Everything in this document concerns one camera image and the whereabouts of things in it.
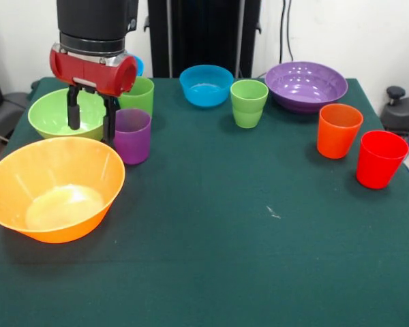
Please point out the small blue bowl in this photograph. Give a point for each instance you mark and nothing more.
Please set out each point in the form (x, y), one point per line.
(204, 95)

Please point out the purple cup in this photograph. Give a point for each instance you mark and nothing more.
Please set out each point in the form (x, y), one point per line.
(133, 143)

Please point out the plain green cup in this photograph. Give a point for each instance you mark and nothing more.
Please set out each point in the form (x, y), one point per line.
(141, 97)

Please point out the dark green table cloth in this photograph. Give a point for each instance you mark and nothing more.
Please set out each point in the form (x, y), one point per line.
(225, 238)

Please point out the orange bowl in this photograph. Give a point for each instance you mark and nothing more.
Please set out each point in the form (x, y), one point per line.
(17, 177)

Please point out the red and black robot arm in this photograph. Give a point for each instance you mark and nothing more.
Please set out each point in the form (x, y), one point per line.
(95, 20)

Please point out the red cup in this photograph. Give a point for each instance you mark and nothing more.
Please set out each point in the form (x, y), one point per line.
(378, 170)

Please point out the orange cup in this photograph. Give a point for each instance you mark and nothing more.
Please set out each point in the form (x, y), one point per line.
(335, 139)

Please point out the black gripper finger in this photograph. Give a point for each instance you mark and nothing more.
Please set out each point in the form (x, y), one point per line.
(74, 116)
(109, 129)

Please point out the grey base with knob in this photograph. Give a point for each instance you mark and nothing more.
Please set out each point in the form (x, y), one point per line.
(405, 112)

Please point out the purple bowl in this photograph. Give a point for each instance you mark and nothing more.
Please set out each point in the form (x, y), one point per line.
(306, 88)

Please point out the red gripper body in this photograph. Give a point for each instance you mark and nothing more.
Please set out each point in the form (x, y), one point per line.
(88, 69)

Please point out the green bowl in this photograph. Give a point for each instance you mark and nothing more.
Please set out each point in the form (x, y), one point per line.
(47, 112)

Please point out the large blue bowl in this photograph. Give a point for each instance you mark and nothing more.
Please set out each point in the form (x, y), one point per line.
(139, 66)

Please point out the stepped green cup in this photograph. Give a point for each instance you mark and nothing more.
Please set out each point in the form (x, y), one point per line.
(248, 112)

